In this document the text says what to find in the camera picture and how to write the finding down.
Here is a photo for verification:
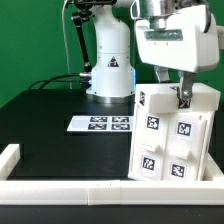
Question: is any white cabinet door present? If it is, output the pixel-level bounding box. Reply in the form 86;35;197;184
162;112;207;181
128;106;169;180

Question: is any grey hanging cable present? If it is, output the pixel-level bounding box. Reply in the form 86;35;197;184
61;0;74;90

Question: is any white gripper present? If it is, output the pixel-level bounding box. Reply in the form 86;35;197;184
135;5;219;100

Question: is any black cable bundle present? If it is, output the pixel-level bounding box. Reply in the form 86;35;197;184
27;73;92;91

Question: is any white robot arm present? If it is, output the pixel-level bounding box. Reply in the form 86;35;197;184
88;0;219;100

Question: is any white flat marker plate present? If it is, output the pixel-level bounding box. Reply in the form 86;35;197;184
67;115;133;132

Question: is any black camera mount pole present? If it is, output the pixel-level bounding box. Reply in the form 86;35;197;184
71;0;117;72

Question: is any white U-shaped fence frame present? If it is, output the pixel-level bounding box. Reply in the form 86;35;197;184
0;144;224;206

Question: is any white cabinet body box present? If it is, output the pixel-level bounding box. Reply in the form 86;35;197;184
128;103;215;181

